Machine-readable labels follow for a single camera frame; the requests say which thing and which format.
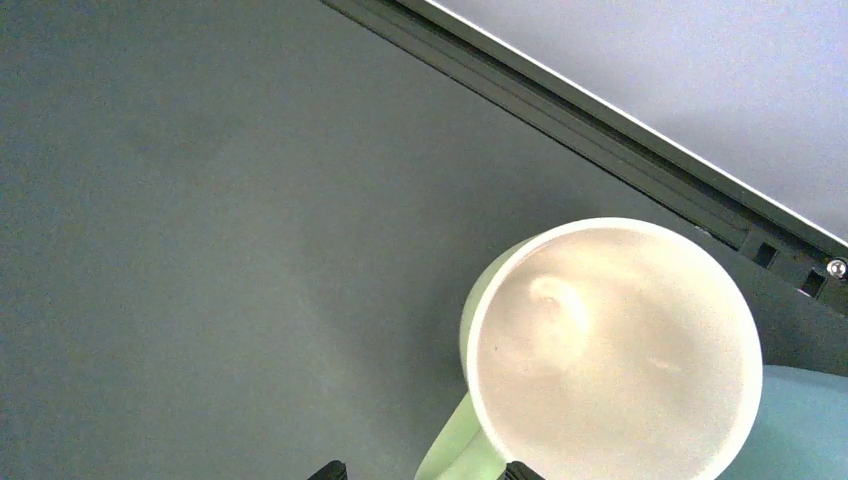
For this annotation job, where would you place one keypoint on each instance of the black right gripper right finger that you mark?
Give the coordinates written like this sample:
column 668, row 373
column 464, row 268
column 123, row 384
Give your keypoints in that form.
column 517, row 470

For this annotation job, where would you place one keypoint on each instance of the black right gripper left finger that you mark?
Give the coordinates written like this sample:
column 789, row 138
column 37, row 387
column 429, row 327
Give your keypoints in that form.
column 333, row 470

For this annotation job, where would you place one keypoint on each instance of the green ceramic mug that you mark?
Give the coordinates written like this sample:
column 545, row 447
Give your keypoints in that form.
column 605, row 348

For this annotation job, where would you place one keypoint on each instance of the blue ceramic mug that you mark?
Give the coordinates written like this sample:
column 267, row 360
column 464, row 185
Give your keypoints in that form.
column 800, row 431

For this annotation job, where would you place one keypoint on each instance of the black side frame rail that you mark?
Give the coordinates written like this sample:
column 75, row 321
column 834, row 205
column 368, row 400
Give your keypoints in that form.
column 808, row 259

